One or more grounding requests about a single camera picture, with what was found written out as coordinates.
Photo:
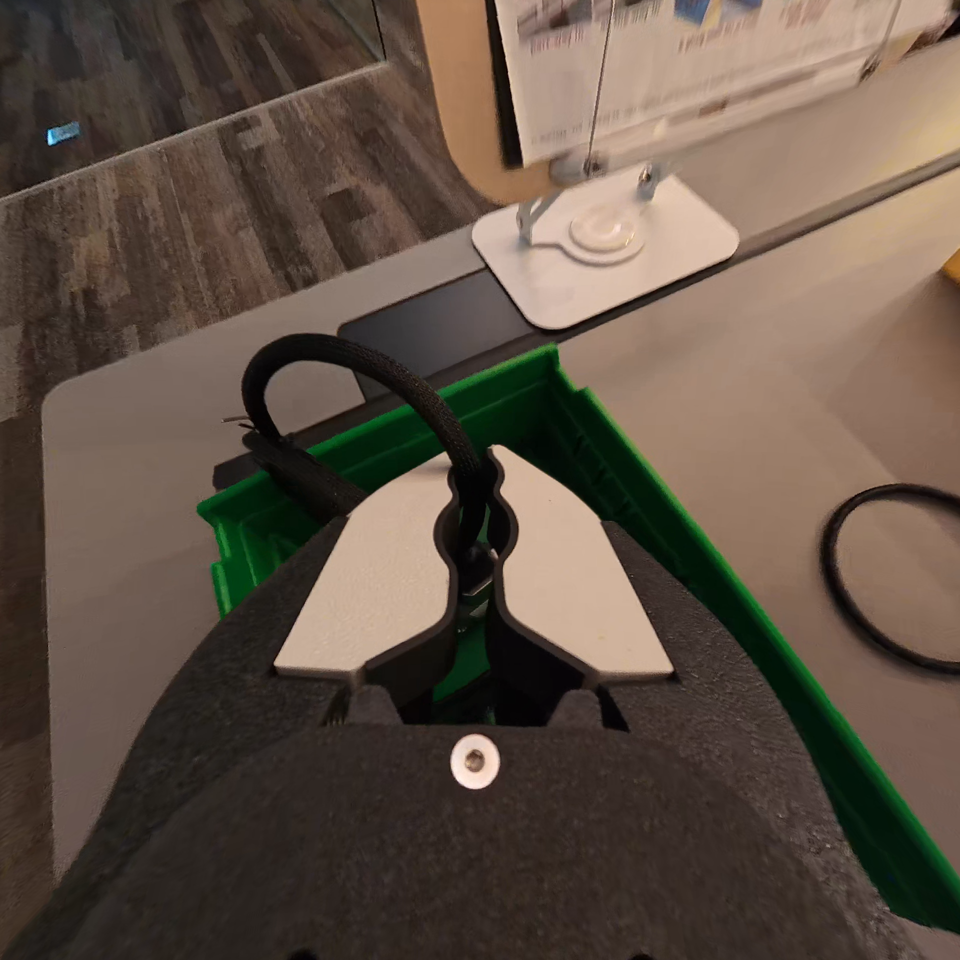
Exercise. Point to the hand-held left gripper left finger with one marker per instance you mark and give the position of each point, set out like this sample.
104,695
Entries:
375,592

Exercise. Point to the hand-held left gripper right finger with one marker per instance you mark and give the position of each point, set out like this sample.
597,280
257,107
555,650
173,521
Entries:
570,585

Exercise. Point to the green plastic bin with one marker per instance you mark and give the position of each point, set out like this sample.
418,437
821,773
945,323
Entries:
517,412

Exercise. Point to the yellow plastic bin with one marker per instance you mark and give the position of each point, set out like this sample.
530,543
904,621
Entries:
952,266

